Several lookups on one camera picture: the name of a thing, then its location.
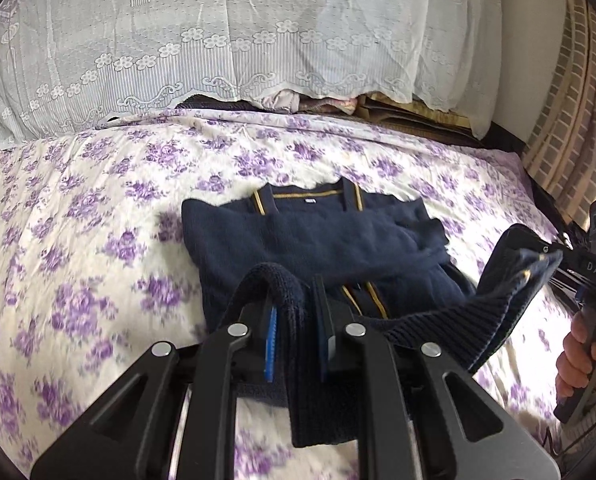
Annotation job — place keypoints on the beige checkered curtain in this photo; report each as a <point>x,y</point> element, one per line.
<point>567,110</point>

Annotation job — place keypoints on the purple floral bed sheet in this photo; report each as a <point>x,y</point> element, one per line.
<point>103,240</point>

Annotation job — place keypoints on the navy knit cardigan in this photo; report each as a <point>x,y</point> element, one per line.
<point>318,235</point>

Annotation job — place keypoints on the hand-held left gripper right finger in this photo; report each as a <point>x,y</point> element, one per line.
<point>324,332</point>

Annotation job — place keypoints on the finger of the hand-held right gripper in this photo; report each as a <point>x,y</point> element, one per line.
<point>565,258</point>

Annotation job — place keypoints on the person's right hand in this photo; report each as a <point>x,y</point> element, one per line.
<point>575,360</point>

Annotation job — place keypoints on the white lace cover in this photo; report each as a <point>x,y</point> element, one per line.
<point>228,20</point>

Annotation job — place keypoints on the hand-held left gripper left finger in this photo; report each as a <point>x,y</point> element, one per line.
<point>270,345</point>

